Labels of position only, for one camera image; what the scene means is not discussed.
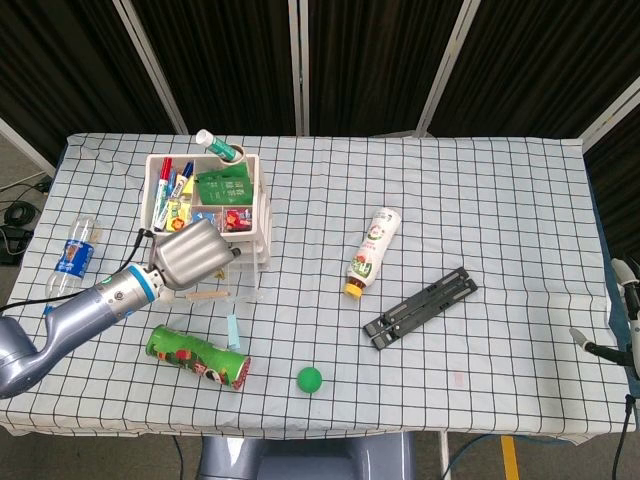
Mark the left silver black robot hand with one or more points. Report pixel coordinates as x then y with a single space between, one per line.
192 255

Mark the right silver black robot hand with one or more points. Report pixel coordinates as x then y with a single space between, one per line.
634 320

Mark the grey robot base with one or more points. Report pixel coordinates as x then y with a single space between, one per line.
300 460

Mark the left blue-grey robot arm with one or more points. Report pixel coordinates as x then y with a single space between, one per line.
75 310

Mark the white drawer organizer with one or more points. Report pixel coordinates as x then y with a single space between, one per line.
265 225

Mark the gold binder clips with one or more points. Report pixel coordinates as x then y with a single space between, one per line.
220 274

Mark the yellow lion snack packet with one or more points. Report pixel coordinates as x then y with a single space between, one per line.
175 224

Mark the blue snack packet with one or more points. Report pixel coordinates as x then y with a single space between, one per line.
204 217

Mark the yellow green snack packet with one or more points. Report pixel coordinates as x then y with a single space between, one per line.
178 206

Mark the red snack packet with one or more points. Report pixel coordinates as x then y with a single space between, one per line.
237 220

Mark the blue cap whiteboard marker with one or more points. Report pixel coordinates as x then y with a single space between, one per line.
177 187

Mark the red cap whiteboard marker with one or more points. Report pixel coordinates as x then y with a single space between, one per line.
162 192

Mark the green tea packet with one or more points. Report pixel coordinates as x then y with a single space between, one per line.
222 187

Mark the light blue folded paper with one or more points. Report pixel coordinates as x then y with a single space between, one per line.
233 332

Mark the green Pringles can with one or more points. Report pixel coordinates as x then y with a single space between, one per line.
195 357

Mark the small white round cup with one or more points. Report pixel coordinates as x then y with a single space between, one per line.
239 152

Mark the white green glue stick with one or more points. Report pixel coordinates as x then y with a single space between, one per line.
214 142

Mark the clear water bottle blue label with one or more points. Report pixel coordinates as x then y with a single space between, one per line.
72 255

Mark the green ball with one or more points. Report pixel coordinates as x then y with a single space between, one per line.
309 380

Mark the white drink bottle yellow cap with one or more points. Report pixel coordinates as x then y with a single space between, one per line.
372 247

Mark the black power adapter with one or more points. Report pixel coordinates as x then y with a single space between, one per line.
12 245

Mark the black folding stand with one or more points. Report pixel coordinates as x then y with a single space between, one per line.
420 310

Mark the blue checkered tablecloth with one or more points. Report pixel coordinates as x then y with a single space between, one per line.
450 200

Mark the black folding screen white frame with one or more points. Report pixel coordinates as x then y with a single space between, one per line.
225 50

